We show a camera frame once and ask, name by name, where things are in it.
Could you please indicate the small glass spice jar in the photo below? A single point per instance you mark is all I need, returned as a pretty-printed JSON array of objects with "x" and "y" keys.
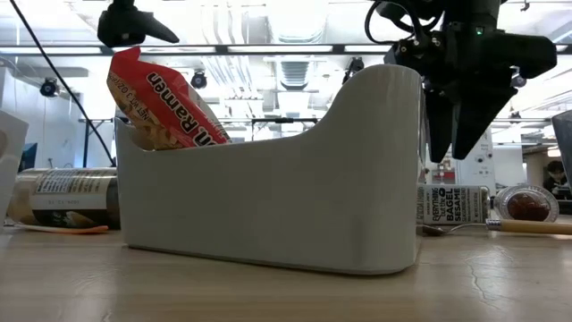
[{"x": 527, "y": 205}]

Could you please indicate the black ceiling spotlight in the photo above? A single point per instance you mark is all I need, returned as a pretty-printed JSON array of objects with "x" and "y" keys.
[
  {"x": 199, "y": 79},
  {"x": 355, "y": 65},
  {"x": 49, "y": 87}
]

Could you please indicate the white cabinet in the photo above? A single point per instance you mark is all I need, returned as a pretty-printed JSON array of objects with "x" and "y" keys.
[{"x": 480, "y": 165}]

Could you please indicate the black background stand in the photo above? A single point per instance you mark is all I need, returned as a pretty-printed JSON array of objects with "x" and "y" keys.
[{"x": 86, "y": 143}]

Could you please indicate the white round lid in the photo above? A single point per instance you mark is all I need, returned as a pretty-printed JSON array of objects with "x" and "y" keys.
[{"x": 453, "y": 205}]

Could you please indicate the red ramen packet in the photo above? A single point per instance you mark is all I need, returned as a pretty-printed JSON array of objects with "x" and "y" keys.
[{"x": 165, "y": 103}]

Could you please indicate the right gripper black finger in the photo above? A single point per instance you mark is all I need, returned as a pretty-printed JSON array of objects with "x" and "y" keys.
[
  {"x": 440, "y": 125},
  {"x": 482, "y": 116}
]

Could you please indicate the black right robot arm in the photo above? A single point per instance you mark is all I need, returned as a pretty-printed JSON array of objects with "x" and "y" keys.
[{"x": 473, "y": 9}]

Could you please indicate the light grey rectangular bin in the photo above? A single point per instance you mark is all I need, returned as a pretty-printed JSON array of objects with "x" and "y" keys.
[{"x": 11, "y": 170}]

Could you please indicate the blue-lit monitor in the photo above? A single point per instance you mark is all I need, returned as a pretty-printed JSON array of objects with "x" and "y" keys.
[{"x": 29, "y": 156}]

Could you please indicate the person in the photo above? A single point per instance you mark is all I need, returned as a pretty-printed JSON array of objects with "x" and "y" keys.
[{"x": 556, "y": 172}]

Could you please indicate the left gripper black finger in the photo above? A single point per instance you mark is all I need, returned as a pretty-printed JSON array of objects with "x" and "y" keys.
[{"x": 129, "y": 24}]

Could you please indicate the glass herb spice jar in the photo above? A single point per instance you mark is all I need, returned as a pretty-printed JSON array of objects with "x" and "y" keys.
[{"x": 67, "y": 192}]

